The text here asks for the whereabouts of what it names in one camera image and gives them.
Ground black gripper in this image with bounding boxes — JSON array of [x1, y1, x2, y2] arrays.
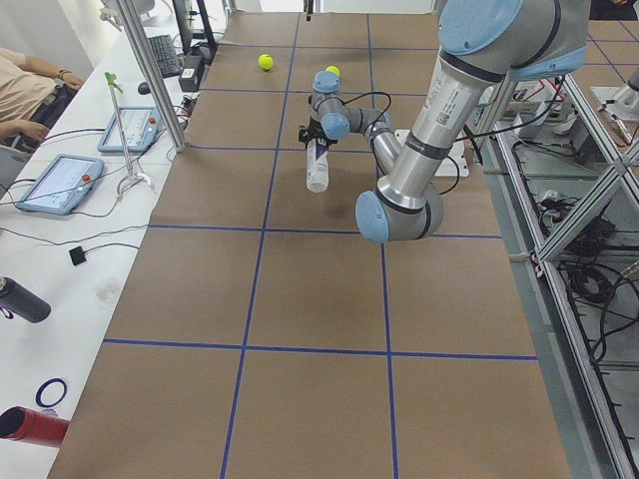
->
[[298, 118, 324, 148]]

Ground clear tennis ball can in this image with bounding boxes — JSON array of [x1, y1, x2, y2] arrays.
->
[[307, 138, 329, 193]]

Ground yellow tennis ball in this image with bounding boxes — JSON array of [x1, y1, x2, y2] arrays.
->
[[325, 65, 340, 77]]

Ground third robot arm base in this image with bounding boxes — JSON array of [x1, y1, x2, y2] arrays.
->
[[591, 70, 638, 122]]

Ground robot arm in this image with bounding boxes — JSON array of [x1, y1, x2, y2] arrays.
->
[[300, 0, 590, 242]]

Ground tennis ball near edge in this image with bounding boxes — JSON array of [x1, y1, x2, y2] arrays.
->
[[258, 54, 274, 72]]

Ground black box with label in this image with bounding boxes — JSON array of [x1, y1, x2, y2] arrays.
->
[[179, 55, 205, 93]]

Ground black keyboard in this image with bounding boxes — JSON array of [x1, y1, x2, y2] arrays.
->
[[147, 35, 182, 78]]

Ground far blue teach pendant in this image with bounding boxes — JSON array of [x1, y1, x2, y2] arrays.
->
[[97, 107, 162, 154]]

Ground blue teach pendant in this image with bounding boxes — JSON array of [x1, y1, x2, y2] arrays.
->
[[16, 154, 105, 216], [97, 107, 162, 154]]

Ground black computer mouse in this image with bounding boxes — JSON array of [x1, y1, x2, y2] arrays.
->
[[138, 82, 151, 95]]

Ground metal stand with green clip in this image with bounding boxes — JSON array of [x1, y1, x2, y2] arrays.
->
[[105, 72, 154, 202]]

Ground near blue teach pendant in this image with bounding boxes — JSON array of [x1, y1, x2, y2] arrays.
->
[[16, 154, 105, 216]]

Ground small black square device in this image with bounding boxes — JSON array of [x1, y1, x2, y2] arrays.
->
[[69, 245, 87, 266]]

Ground person in beige shirt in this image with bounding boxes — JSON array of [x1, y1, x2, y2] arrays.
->
[[1, 48, 85, 153]]

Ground black water bottle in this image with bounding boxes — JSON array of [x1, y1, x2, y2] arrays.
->
[[1, 276, 51, 323]]

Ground red cylinder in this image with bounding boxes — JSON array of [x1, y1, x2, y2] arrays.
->
[[1, 406, 70, 447]]

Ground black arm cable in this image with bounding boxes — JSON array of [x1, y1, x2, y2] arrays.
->
[[338, 91, 460, 196]]

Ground aluminium frame post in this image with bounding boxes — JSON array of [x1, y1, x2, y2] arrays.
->
[[115, 0, 186, 153]]

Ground aluminium frame rack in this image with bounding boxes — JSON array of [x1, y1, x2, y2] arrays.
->
[[477, 58, 638, 478]]

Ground blue tape ring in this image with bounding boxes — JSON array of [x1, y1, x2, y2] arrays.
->
[[36, 377, 69, 408]]

